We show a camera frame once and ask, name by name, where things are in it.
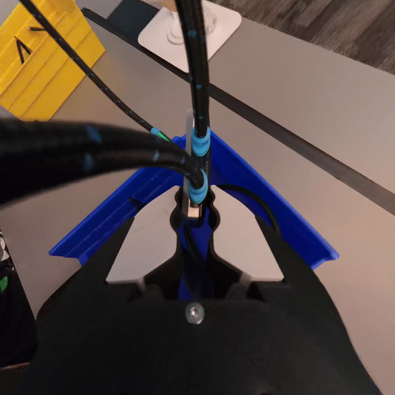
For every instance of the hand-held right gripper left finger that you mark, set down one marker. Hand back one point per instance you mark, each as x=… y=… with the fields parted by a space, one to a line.
x=148 y=240

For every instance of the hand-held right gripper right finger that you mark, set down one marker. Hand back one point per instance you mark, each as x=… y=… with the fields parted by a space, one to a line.
x=243 y=247

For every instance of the blue plastic bin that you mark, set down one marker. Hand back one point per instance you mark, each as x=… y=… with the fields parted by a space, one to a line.
x=247 y=172

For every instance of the black square hdmi adapter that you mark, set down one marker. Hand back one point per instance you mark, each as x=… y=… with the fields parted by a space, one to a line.
x=189 y=129

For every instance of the person's dark printed clothing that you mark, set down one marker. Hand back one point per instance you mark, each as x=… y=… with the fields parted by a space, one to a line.
x=15 y=324

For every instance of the yellow plastic bin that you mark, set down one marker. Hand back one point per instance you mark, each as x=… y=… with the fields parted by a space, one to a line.
x=46 y=77

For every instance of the white tablet stand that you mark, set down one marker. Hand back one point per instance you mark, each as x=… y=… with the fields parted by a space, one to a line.
x=160 y=43

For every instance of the dark flat table pad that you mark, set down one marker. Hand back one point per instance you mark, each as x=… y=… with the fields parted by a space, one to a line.
x=129 y=17

